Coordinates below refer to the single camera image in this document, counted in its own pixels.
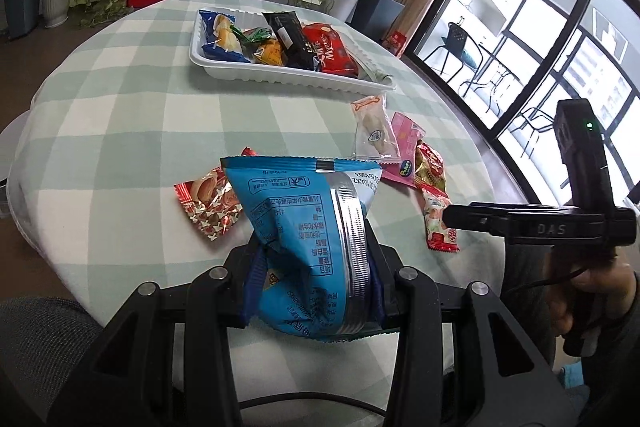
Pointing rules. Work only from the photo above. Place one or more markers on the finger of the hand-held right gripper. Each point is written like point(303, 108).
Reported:
point(470, 219)

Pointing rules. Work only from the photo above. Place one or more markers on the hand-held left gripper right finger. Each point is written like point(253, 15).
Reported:
point(387, 277)

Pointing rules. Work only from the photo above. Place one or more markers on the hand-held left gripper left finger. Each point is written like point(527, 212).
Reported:
point(254, 277)

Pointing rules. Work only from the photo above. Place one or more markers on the light blue snack packet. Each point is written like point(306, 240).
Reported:
point(290, 217)

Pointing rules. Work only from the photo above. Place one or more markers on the white plastic tray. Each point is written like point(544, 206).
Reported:
point(250, 72)

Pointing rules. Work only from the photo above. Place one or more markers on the red chocolate ball bag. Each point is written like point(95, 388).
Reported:
point(330, 52)

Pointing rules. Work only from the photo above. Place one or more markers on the orange snack packet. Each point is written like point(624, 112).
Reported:
point(270, 52)

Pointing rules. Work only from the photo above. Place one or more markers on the green snack bar packet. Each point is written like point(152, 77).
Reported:
point(255, 35)

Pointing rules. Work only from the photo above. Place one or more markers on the black snack packet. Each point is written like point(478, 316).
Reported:
point(287, 32)

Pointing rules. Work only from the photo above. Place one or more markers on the blue cake packet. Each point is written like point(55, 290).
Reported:
point(207, 19)

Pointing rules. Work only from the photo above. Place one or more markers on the person's right forearm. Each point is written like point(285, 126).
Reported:
point(620, 357)

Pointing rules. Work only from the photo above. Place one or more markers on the person's right hand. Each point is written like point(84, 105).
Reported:
point(600, 282)

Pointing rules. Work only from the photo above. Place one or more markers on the small red white packet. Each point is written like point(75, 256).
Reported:
point(437, 222)

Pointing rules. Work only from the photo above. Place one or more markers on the black metal chair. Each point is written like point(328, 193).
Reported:
point(537, 122)
point(457, 38)

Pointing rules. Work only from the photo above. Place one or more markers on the red yellow snack packet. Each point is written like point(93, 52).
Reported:
point(430, 167)

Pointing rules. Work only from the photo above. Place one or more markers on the red patterned sausage packet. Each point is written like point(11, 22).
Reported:
point(210, 202)

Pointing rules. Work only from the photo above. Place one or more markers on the pink snack packet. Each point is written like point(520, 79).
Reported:
point(406, 147)

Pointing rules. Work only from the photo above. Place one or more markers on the black framed glass door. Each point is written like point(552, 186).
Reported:
point(546, 59)

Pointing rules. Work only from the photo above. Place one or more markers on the black metal side table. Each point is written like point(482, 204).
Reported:
point(492, 79)

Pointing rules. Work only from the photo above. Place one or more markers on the clear bone print packet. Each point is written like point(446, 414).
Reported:
point(372, 132)

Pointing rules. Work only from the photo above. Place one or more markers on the red paper bag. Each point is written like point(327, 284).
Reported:
point(395, 43)

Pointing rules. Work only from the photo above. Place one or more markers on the grey mesh office chair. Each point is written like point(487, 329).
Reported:
point(40, 342)

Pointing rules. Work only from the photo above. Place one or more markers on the blue grey square planter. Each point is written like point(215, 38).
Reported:
point(22, 7)
point(377, 14)

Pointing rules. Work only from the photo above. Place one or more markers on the tall white plant pot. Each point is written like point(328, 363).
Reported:
point(346, 7)

